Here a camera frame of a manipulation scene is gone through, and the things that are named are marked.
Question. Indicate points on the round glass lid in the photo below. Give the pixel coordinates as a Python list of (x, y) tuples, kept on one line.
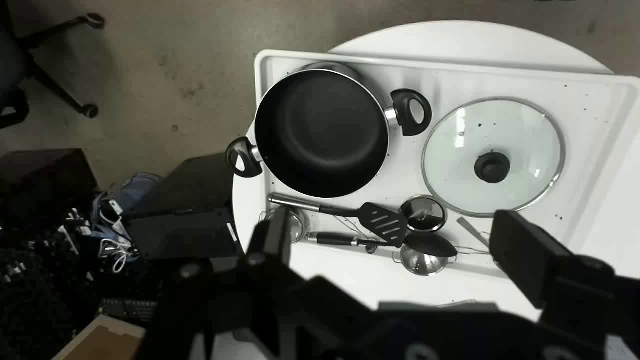
[(493, 155)]

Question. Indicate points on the steel measuring cup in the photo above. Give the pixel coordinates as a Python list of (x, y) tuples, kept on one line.
[(424, 215)]

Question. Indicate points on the white plastic tray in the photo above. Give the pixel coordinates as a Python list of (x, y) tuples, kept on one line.
[(594, 114)]

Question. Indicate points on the cardboard box on floor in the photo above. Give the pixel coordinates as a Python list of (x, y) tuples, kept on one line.
[(105, 339)]

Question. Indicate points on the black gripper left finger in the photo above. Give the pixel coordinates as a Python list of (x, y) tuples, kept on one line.
[(273, 237)]

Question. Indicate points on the round white table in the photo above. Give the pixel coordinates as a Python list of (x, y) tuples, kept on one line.
[(377, 279)]

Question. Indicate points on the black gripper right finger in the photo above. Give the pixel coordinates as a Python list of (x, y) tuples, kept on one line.
[(532, 259)]

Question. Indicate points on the steel ladle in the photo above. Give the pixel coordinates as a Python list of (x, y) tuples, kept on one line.
[(420, 254)]

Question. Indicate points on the black slotted spatula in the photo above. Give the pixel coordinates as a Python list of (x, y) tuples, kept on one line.
[(385, 222)]

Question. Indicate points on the black cooking pot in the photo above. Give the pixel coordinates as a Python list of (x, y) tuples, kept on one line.
[(325, 131)]

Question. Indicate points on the black box on floor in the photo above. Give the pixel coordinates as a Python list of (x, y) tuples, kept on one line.
[(187, 215)]

